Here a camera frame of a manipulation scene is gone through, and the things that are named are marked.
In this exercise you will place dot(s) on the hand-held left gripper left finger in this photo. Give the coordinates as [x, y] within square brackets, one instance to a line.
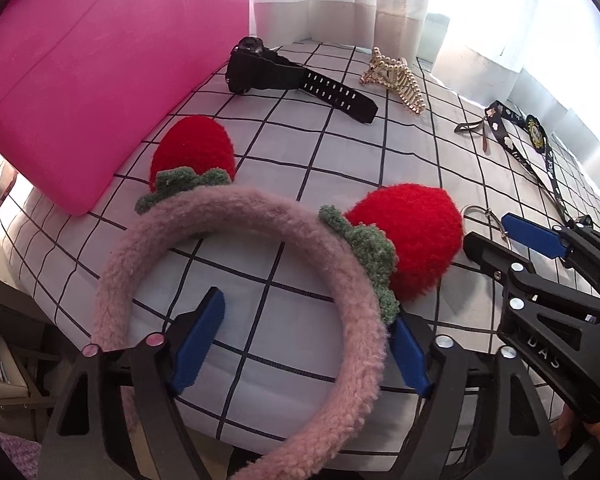
[196, 341]

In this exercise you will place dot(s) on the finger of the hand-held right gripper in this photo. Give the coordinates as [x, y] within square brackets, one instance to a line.
[486, 254]
[529, 236]

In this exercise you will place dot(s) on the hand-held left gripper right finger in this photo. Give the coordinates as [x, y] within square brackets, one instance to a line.
[411, 356]

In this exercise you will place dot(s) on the pink fluffy strawberry headband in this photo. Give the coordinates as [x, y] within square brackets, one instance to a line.
[300, 240]

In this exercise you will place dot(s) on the person's right hand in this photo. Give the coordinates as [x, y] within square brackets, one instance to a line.
[591, 429]

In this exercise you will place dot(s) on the round cartoon badge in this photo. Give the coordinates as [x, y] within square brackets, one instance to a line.
[536, 133]

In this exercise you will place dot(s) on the beige bedside furniture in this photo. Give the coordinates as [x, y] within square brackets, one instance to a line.
[10, 390]

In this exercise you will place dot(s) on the gold hair claw clip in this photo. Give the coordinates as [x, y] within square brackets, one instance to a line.
[394, 79]

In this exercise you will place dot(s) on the white black checked bedsheet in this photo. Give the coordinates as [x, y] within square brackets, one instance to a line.
[310, 160]

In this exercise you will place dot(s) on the purple knitted cloth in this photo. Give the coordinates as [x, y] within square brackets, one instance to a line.
[11, 452]

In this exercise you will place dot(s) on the black digital wristwatch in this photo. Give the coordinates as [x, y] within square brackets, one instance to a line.
[280, 72]

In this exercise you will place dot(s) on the white curtain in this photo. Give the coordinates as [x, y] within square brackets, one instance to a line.
[360, 5]

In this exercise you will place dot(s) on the pink cushion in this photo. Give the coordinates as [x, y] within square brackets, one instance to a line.
[105, 70]

